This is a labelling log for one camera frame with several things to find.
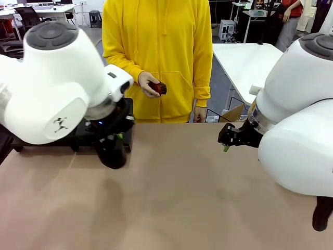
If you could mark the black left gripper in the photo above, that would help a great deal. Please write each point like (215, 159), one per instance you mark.
(104, 126)

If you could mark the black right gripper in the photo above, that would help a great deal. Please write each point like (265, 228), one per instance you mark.
(251, 136)

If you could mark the black leather shoe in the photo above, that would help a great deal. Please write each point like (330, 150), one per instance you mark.
(112, 156)

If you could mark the brown shoe brush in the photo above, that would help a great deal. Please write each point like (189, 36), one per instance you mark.
(160, 88)

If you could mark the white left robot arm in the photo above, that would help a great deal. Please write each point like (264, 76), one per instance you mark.
(52, 78)

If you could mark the person's right forearm yellow sleeve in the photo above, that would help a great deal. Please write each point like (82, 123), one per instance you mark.
(122, 65)

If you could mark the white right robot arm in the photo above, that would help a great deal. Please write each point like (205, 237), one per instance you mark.
(299, 117)

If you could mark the person's left forearm yellow sleeve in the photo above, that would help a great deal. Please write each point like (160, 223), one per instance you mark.
(204, 83)

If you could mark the black metal shoe stand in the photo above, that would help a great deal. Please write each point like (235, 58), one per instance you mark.
(129, 140)
(46, 147)

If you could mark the person's left hand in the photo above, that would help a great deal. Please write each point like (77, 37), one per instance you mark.
(199, 114)

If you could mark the person's right hand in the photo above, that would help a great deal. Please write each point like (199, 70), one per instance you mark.
(145, 83)

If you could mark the brown cardboard box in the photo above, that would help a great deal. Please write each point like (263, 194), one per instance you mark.
(234, 114)

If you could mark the large white table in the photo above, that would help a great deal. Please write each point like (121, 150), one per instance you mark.
(242, 65)

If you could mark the white computer case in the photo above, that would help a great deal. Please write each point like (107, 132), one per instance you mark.
(227, 28)

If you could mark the person in yellow hoodie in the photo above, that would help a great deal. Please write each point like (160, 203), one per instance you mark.
(161, 31)

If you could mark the grey plastic stool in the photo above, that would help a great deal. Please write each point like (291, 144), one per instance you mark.
(95, 18)

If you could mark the black fabric cover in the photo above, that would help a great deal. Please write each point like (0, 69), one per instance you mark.
(5, 145)

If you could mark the person in red shirt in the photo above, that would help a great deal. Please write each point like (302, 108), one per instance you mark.
(288, 26)

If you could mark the white office desk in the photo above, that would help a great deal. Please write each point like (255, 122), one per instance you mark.
(59, 9)

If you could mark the black mesh office chair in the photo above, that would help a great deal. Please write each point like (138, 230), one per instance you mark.
(26, 14)

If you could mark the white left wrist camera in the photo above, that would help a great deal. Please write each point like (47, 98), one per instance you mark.
(119, 83)

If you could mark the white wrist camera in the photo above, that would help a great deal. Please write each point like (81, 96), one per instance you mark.
(255, 89)
(119, 83)

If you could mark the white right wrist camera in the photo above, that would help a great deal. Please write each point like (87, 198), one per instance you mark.
(255, 89)

